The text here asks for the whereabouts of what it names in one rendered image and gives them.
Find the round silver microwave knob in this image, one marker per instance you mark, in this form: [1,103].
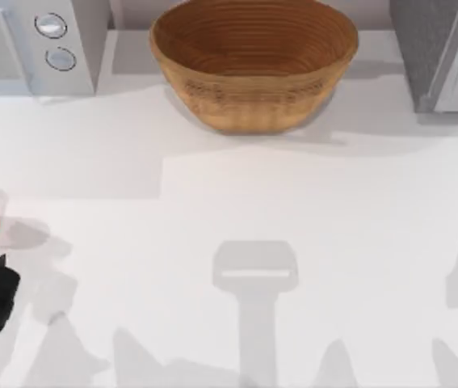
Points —
[51,25]
[60,58]

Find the grey cabinet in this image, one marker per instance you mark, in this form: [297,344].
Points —
[418,52]

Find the brown woven basket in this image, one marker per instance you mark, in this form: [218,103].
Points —
[253,60]

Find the pale microwave oven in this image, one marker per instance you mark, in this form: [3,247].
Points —
[87,48]

